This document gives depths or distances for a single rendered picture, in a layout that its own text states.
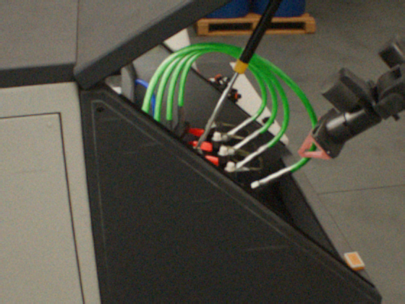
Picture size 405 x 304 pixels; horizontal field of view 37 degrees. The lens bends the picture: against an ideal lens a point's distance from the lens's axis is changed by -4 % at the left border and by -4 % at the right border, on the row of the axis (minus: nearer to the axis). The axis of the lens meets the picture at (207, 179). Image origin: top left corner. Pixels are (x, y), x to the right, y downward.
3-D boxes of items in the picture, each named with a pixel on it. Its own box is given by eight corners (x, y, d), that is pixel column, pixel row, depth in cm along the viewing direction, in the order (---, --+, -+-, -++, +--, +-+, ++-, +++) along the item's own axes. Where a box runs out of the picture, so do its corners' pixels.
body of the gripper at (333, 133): (309, 137, 121) (336, 121, 116) (326, 110, 128) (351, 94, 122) (330, 161, 122) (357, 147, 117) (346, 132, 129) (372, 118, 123)
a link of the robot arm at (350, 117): (384, 127, 114) (388, 107, 118) (359, 103, 112) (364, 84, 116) (358, 141, 119) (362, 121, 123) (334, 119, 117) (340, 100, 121)
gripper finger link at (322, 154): (285, 148, 128) (316, 130, 121) (297, 129, 133) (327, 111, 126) (306, 172, 129) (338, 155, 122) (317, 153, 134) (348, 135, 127)
